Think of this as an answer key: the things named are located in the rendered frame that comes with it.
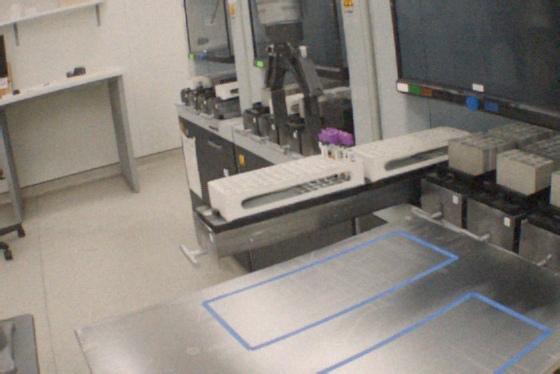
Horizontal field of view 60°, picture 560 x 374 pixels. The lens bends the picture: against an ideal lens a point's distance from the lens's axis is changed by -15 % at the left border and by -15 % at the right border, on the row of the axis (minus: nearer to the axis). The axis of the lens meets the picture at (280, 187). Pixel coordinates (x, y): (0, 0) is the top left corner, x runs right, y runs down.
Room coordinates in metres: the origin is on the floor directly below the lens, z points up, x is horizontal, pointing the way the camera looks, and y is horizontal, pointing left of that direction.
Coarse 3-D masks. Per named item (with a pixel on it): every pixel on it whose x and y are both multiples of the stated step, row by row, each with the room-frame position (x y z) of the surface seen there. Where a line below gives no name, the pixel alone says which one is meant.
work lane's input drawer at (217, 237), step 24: (432, 168) 1.14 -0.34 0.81; (336, 192) 1.04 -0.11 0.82; (360, 192) 1.06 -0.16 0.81; (384, 192) 1.08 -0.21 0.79; (408, 192) 1.10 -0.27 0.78; (216, 216) 0.99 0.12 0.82; (264, 216) 0.98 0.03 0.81; (288, 216) 0.99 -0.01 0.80; (312, 216) 1.01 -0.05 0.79; (336, 216) 1.03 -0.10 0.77; (216, 240) 0.93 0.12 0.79; (240, 240) 0.95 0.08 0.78; (264, 240) 0.97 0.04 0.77; (192, 264) 0.94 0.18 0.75; (216, 264) 0.95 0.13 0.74
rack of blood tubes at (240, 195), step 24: (264, 168) 1.10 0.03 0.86; (288, 168) 1.08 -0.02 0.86; (312, 168) 1.06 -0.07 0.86; (336, 168) 1.05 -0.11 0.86; (360, 168) 1.08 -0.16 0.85; (216, 192) 1.00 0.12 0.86; (240, 192) 0.97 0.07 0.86; (264, 192) 1.10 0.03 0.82; (288, 192) 1.10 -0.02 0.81; (312, 192) 1.03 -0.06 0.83; (240, 216) 0.97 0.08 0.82
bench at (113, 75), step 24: (96, 0) 4.04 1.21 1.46; (0, 24) 3.73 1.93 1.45; (96, 72) 3.89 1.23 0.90; (120, 72) 3.68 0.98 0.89; (24, 96) 3.40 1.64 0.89; (48, 96) 3.54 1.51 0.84; (120, 96) 3.71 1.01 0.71; (0, 120) 3.41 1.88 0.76; (120, 120) 3.85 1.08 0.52; (0, 144) 3.34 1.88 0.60; (120, 144) 4.05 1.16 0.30
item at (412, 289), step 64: (320, 256) 0.77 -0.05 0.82; (384, 256) 0.74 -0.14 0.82; (448, 256) 0.70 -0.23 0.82; (512, 256) 0.67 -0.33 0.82; (128, 320) 0.62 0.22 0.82; (192, 320) 0.62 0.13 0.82; (256, 320) 0.60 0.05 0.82; (320, 320) 0.59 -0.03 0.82; (384, 320) 0.56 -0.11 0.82; (448, 320) 0.54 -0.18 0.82; (512, 320) 0.51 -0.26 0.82
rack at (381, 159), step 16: (448, 128) 1.27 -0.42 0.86; (368, 144) 1.20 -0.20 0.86; (384, 144) 1.18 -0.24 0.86; (400, 144) 1.18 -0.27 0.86; (416, 144) 1.16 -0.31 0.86; (432, 144) 1.15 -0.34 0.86; (448, 144) 1.17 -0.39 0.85; (368, 160) 1.10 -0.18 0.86; (384, 160) 1.10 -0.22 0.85; (400, 160) 1.23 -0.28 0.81; (416, 160) 1.22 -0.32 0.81; (432, 160) 1.15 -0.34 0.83; (368, 176) 1.10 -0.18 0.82; (384, 176) 1.10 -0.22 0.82
